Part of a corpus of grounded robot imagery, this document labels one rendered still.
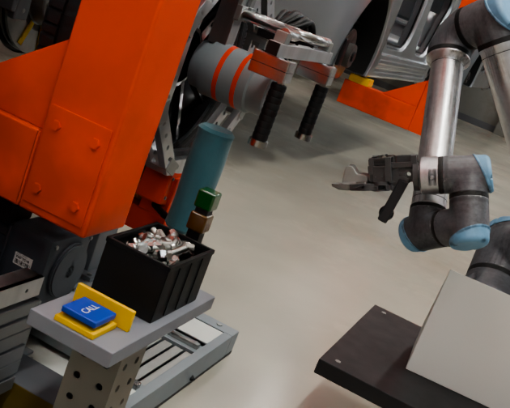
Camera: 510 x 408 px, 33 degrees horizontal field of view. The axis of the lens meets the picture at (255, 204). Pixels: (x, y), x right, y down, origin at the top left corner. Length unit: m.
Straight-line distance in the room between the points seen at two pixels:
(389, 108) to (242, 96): 3.72
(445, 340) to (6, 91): 1.24
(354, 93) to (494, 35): 3.56
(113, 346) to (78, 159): 0.39
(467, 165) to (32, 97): 0.98
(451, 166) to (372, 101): 3.72
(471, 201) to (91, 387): 0.94
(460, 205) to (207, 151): 0.59
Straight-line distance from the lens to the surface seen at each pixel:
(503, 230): 2.36
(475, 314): 2.22
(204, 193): 1.73
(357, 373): 2.12
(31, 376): 1.96
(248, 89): 2.02
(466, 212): 1.99
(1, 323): 1.73
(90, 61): 1.62
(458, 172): 2.02
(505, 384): 2.28
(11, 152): 1.73
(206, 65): 2.05
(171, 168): 2.06
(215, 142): 1.95
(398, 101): 5.69
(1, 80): 1.75
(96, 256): 2.29
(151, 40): 1.57
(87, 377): 1.64
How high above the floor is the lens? 1.09
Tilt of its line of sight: 14 degrees down
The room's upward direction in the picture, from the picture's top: 21 degrees clockwise
